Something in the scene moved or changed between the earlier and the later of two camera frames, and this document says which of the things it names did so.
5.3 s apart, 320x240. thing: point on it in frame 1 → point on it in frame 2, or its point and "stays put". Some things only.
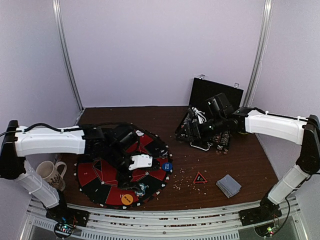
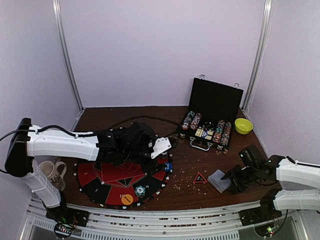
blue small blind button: [167, 166] stays put
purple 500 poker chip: [163, 154] stays put
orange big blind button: [127, 199] stays put
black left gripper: [127, 185] → [152, 168]
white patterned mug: [48, 171] stays put
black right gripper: [196, 130] → [235, 179]
